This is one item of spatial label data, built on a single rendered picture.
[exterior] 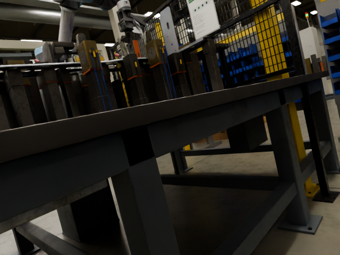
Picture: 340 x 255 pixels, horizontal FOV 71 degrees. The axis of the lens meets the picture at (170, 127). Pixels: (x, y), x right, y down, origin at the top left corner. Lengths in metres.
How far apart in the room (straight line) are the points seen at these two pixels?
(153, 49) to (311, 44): 6.66
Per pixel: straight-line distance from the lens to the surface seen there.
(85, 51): 1.09
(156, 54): 1.25
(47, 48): 1.47
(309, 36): 7.72
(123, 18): 1.50
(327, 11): 3.06
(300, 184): 1.31
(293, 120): 1.62
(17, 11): 13.89
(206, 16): 1.85
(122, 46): 1.63
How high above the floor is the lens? 0.67
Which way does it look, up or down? 3 degrees down
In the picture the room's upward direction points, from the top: 14 degrees counter-clockwise
